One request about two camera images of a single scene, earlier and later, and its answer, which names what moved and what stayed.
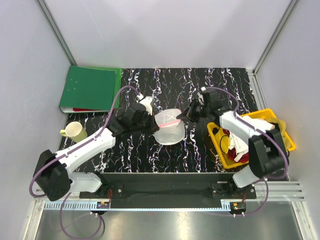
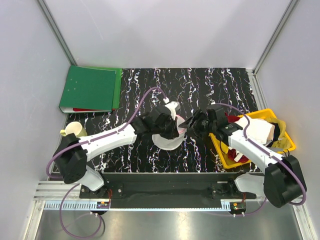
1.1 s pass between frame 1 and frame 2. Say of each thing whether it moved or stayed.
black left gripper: moved
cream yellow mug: stayed
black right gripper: moved
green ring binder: stayed
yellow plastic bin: stayed
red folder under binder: stayed
